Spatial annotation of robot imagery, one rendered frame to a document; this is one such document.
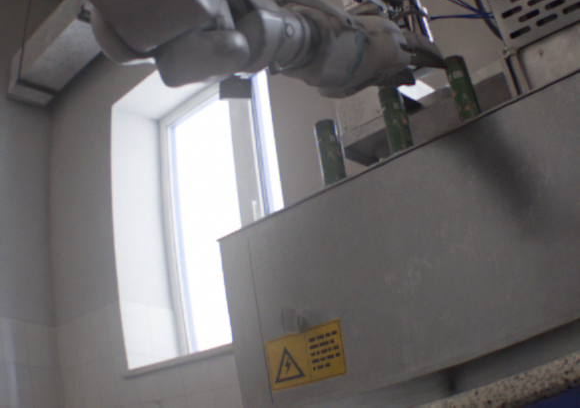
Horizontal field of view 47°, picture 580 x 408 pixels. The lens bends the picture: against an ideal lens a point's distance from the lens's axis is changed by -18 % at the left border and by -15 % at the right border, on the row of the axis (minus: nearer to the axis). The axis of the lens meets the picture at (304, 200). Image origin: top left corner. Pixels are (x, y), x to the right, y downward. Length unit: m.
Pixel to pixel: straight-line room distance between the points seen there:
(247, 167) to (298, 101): 0.78
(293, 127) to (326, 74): 2.59
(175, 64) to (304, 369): 0.40
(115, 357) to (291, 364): 3.22
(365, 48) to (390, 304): 0.24
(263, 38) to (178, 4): 0.12
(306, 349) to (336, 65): 0.30
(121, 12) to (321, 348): 0.45
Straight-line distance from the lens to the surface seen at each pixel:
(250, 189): 3.90
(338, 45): 0.66
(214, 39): 0.53
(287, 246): 0.84
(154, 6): 0.48
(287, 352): 0.83
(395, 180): 0.77
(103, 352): 4.13
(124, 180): 4.32
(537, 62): 0.98
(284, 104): 3.32
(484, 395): 0.52
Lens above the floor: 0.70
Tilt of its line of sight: 22 degrees up
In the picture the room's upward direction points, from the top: 9 degrees counter-clockwise
